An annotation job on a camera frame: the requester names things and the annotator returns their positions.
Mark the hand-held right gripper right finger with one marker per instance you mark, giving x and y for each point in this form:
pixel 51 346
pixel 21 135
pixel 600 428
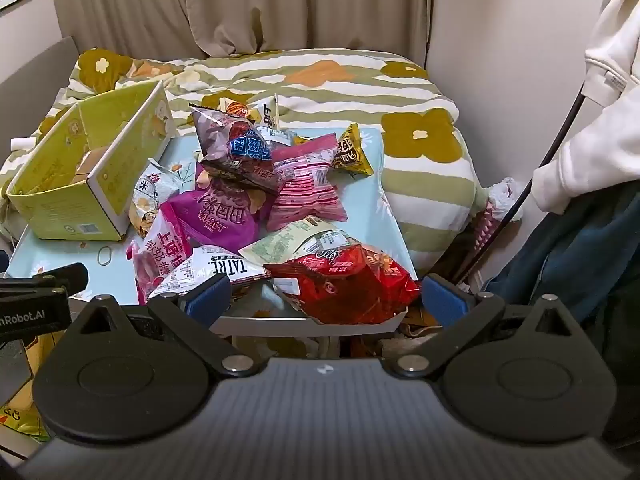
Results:
pixel 442 300

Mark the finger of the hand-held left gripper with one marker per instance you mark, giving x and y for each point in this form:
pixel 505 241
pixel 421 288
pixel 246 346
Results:
pixel 65 277

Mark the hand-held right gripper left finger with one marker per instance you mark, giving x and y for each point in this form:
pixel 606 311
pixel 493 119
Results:
pixel 210 297

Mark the purple potato chip bag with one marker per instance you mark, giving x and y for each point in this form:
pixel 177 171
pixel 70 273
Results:
pixel 220 220

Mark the yellow-green cardboard box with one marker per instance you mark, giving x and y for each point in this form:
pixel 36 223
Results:
pixel 105 195

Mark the white snack bag black lettering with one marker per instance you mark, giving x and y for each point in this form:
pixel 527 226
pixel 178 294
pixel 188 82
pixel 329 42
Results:
pixel 200 267

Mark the rubber band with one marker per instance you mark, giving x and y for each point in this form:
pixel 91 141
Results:
pixel 98 256

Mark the pale green snack packet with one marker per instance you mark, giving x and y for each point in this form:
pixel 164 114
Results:
pixel 285 245

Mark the red snack bag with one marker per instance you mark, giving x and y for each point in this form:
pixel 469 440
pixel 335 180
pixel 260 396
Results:
pixel 350 285

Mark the yellow bag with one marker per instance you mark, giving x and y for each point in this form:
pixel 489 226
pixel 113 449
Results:
pixel 20 420

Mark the white rice cracker bag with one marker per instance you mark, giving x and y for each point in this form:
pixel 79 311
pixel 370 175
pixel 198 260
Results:
pixel 150 195

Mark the white plastic bag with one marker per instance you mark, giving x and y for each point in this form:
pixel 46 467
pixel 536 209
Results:
pixel 500 192

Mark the dark blue jeans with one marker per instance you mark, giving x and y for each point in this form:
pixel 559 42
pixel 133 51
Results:
pixel 575 260

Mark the white tube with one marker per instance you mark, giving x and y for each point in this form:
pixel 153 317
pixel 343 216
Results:
pixel 21 144

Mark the pink striped snack bag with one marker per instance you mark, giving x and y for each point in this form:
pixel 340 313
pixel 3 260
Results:
pixel 305 190

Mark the mauve snack bag blue label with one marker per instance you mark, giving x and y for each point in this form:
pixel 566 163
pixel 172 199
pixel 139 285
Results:
pixel 220 130

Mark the yellow-brown snack packet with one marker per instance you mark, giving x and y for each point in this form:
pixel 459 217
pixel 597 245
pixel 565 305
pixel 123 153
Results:
pixel 350 152

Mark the black pole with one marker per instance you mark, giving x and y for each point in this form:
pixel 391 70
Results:
pixel 555 150

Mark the small orange snack packet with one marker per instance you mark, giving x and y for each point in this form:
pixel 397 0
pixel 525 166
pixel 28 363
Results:
pixel 234 107

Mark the small white snack packet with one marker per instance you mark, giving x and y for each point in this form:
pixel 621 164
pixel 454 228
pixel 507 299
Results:
pixel 267 112

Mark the grey headboard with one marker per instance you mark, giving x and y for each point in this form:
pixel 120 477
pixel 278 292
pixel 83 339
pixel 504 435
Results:
pixel 30 75

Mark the floral striped blanket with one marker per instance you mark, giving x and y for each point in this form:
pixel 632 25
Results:
pixel 350 95

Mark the white hoodie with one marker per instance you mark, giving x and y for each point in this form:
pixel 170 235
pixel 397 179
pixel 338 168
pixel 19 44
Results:
pixel 600 110

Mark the beige curtain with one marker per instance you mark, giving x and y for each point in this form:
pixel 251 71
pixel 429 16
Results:
pixel 200 0

